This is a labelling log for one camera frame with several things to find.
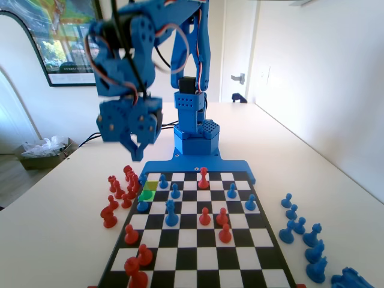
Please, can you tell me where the blue base mounting plate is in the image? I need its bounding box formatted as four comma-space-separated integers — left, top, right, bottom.
140, 148, 258, 185

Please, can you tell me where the tall blue piece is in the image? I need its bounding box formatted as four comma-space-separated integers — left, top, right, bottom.
164, 199, 180, 228

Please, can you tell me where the clear plastic bag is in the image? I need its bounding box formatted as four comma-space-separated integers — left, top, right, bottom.
20, 135, 70, 158

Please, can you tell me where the white arched board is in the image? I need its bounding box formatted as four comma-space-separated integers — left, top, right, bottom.
0, 11, 50, 155

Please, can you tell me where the black white chessboard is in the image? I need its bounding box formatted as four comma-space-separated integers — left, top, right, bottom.
95, 170, 298, 288

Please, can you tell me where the black camera cable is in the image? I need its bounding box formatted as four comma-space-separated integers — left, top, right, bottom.
109, 0, 151, 101

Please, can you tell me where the black framed poster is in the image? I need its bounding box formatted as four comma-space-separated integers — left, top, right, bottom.
0, 0, 119, 88

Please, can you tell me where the red pieces bottom left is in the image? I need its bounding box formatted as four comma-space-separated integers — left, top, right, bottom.
124, 257, 149, 288

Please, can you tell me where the white door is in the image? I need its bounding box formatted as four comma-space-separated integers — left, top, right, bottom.
220, 0, 259, 103

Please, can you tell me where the blue printed part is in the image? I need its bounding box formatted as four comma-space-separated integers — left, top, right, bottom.
331, 266, 377, 288

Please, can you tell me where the brown cardboard box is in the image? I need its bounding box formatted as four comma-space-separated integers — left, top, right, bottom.
14, 137, 79, 171

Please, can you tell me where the red piece top row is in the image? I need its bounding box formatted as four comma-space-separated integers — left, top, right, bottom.
197, 166, 209, 190

